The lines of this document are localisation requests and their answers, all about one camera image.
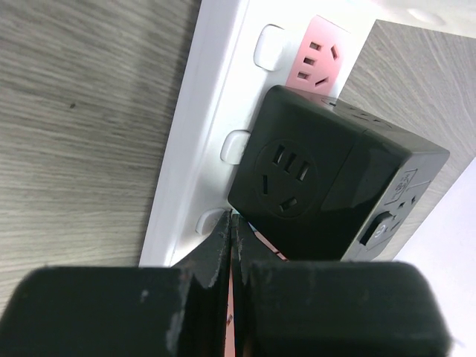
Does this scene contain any pink cube socket adapter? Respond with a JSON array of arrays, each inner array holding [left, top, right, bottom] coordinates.
[[286, 16, 350, 96]]

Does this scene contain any white power strip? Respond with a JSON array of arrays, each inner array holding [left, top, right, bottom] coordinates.
[[139, 1, 378, 266]]

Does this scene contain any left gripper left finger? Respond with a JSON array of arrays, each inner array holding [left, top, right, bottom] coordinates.
[[1, 212, 231, 356]]

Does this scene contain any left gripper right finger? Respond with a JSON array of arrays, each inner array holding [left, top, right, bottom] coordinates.
[[231, 215, 452, 356]]

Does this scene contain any black cube plug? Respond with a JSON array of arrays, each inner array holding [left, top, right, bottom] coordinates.
[[228, 86, 449, 260]]

